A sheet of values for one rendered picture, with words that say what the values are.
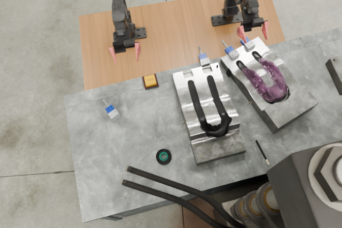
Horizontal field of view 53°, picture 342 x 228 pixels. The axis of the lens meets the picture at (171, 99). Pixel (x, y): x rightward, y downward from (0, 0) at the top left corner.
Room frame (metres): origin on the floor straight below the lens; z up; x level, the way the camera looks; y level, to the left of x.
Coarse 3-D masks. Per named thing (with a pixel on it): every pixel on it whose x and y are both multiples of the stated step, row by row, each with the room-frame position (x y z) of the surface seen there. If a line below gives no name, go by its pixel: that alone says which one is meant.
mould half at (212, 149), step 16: (176, 80) 0.75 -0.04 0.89; (208, 96) 0.64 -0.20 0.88; (224, 96) 0.63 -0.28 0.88; (192, 112) 0.56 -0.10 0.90; (208, 112) 0.54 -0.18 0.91; (192, 128) 0.46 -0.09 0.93; (192, 144) 0.40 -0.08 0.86; (208, 144) 0.39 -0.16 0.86; (224, 144) 0.38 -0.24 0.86; (240, 144) 0.37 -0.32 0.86; (208, 160) 0.31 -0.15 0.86
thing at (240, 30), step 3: (240, 27) 0.82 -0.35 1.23; (243, 27) 0.84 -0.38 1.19; (246, 27) 0.84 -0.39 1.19; (249, 27) 0.84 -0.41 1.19; (237, 30) 0.83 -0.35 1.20; (240, 30) 0.81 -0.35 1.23; (243, 30) 0.81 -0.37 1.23; (246, 30) 0.84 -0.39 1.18; (249, 30) 0.84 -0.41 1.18; (237, 33) 0.83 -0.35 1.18; (240, 33) 0.82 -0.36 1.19; (243, 33) 0.80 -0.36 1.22; (240, 36) 0.80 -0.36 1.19; (243, 36) 0.79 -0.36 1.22; (243, 39) 0.78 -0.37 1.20
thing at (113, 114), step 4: (104, 100) 0.71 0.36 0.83; (108, 108) 0.66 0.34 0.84; (112, 108) 0.65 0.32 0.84; (108, 112) 0.63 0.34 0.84; (112, 112) 0.63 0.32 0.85; (116, 112) 0.62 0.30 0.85; (112, 116) 0.61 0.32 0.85; (116, 116) 0.61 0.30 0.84; (120, 116) 0.62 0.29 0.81; (112, 120) 0.59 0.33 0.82
